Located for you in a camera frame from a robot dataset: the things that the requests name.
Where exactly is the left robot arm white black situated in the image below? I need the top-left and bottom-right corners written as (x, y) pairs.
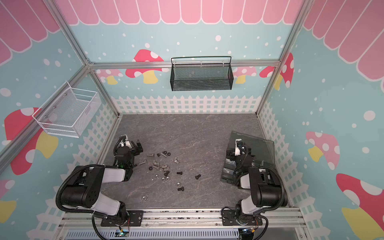
top-left (55, 135), bottom-right (144, 226)

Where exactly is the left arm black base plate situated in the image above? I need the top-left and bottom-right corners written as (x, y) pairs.
top-left (101, 210), bottom-right (144, 227)

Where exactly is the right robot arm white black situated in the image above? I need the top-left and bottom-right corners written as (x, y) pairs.
top-left (221, 137), bottom-right (288, 226)

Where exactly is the grey transparent organizer box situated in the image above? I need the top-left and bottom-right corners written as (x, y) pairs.
top-left (221, 131), bottom-right (276, 187)

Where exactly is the black wire mesh basket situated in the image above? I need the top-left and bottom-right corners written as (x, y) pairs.
top-left (170, 56), bottom-right (234, 92)

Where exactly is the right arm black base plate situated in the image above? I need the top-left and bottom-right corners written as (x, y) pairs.
top-left (221, 208), bottom-right (263, 226)

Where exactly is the white wire mesh basket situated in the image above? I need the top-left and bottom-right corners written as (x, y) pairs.
top-left (32, 82), bottom-right (102, 138)

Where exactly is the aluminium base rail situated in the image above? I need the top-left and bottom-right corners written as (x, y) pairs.
top-left (58, 208), bottom-right (306, 231)

